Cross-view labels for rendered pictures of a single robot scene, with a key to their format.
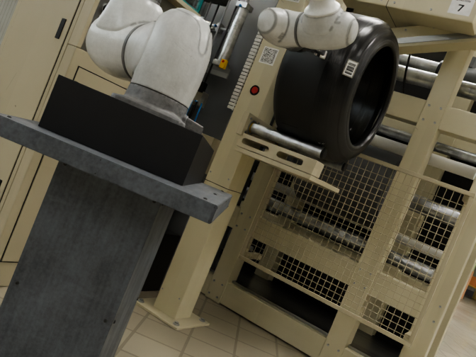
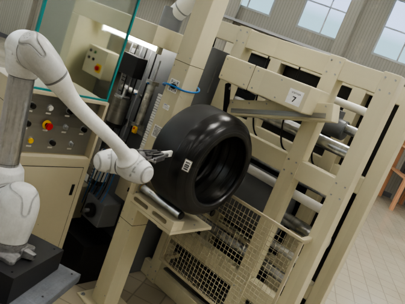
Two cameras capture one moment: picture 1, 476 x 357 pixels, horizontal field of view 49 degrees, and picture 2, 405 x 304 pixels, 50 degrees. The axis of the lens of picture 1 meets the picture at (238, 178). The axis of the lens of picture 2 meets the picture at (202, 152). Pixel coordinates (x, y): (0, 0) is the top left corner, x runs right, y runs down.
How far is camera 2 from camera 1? 1.17 m
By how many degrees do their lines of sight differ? 13
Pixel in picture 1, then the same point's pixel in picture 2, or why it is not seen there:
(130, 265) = not seen: outside the picture
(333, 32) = (132, 178)
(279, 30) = (104, 169)
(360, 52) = (195, 152)
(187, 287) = (109, 289)
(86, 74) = not seen: hidden behind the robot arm
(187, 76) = (15, 231)
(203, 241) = (118, 259)
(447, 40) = (293, 116)
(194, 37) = (17, 208)
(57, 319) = not seen: outside the picture
